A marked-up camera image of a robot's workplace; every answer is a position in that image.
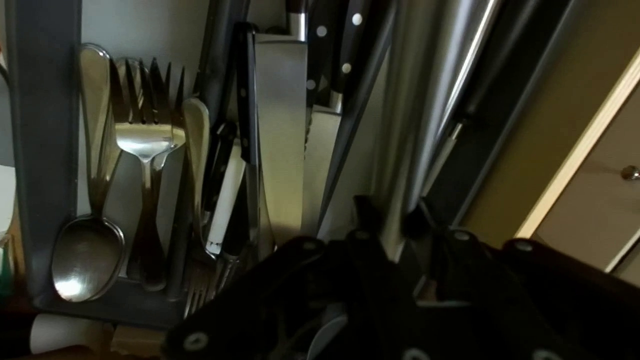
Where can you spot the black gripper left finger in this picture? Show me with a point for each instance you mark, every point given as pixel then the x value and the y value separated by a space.
pixel 286 300

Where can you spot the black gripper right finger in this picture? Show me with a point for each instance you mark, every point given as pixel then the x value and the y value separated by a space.
pixel 520 300

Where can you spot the wooden drawer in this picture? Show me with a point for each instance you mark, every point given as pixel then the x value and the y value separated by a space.
pixel 533 146

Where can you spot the steel table spoon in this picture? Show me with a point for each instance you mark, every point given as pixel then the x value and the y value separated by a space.
pixel 87 260

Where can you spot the white black peeler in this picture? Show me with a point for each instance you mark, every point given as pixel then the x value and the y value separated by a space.
pixel 226 193

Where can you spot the wide blade steel knife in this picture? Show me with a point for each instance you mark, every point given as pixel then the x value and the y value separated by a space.
pixel 281 133

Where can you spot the small metal knob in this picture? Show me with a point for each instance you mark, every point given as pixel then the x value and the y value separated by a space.
pixel 630 173

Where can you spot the grey cutlery organizer tray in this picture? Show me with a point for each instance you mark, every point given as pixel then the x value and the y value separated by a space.
pixel 43 133

